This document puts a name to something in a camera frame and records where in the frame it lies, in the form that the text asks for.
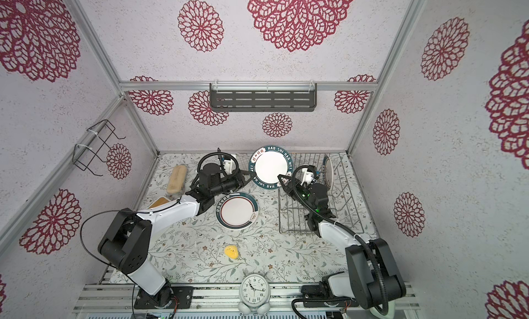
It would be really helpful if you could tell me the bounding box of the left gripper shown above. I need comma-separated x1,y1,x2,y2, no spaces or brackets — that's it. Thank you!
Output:
211,168,258,197

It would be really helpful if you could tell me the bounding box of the dark lettered rim plate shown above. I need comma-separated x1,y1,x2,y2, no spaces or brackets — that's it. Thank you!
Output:
248,145,293,190

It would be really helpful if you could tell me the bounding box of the dark rimmed plate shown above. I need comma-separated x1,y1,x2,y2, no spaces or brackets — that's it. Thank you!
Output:
322,155,334,192

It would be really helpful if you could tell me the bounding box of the plaid beige plate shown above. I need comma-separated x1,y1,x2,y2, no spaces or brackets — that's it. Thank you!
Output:
231,155,248,183

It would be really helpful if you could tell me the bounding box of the green rimmed white plate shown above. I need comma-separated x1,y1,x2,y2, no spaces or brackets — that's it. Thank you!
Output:
218,218,255,231

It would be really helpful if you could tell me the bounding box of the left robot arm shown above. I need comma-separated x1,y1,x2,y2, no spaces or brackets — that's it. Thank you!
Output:
98,163,256,296

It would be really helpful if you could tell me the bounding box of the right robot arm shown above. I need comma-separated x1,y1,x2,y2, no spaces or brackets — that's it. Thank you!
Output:
278,174,406,316

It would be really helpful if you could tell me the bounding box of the yellow cheese toy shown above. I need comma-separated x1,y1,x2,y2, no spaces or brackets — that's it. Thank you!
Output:
224,245,239,260

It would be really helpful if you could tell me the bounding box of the yellow tray with blue item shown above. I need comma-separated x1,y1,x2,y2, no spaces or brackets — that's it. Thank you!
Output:
148,196,170,209

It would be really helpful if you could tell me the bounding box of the white alarm clock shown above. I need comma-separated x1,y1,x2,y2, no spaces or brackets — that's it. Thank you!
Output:
238,274,271,316

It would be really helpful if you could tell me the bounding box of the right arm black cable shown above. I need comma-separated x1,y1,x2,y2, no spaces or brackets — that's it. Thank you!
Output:
291,165,391,319

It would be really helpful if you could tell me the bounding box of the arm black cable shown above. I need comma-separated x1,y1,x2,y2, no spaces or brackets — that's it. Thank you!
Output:
79,152,241,287
291,165,391,319

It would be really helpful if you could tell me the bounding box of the wire dish rack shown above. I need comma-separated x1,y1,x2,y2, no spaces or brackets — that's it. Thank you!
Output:
278,153,366,236

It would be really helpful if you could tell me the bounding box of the grey wall shelf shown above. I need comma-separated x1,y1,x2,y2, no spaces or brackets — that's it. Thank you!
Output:
209,83,318,112

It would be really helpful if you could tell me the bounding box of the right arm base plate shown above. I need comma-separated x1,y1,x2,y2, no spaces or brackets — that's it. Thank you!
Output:
300,285,359,308

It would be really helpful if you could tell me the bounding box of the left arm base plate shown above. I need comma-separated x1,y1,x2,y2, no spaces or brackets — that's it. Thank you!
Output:
133,286,194,310

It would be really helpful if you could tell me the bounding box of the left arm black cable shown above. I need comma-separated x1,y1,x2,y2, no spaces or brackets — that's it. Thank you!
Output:
79,152,241,287

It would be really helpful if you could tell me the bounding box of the black wire wall basket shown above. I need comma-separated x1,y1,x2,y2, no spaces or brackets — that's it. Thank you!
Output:
72,119,127,177

